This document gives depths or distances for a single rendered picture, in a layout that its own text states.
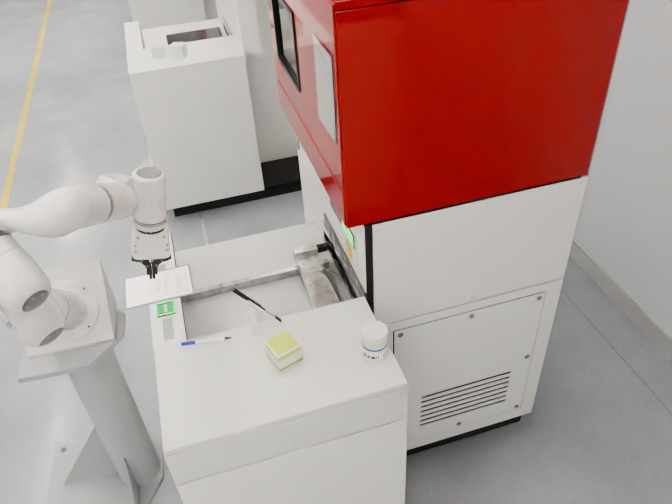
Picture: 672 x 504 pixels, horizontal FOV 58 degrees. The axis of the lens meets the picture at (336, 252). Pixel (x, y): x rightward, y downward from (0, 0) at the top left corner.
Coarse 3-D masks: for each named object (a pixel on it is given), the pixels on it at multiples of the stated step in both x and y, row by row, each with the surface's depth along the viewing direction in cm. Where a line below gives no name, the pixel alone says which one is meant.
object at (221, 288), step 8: (328, 264) 214; (272, 272) 210; (280, 272) 210; (288, 272) 211; (296, 272) 212; (240, 280) 208; (248, 280) 208; (256, 280) 209; (264, 280) 210; (272, 280) 211; (200, 288) 206; (208, 288) 206; (216, 288) 206; (224, 288) 207; (240, 288) 209; (192, 296) 205; (200, 296) 206; (208, 296) 207
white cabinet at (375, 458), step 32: (320, 448) 162; (352, 448) 166; (384, 448) 171; (192, 480) 155; (224, 480) 158; (256, 480) 162; (288, 480) 166; (320, 480) 171; (352, 480) 176; (384, 480) 181
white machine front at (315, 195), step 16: (304, 160) 230; (304, 176) 238; (304, 192) 246; (320, 192) 213; (320, 208) 220; (320, 224) 228; (336, 224) 199; (368, 224) 167; (368, 240) 169; (352, 256) 187; (368, 256) 173; (368, 272) 176; (368, 288) 180; (368, 304) 184
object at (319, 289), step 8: (312, 256) 211; (296, 264) 211; (312, 272) 204; (320, 272) 204; (304, 280) 202; (312, 280) 201; (320, 280) 201; (328, 280) 201; (312, 288) 198; (320, 288) 198; (328, 288) 198; (312, 296) 195; (320, 296) 195; (328, 296) 195; (336, 296) 195; (312, 304) 194; (320, 304) 192; (328, 304) 192
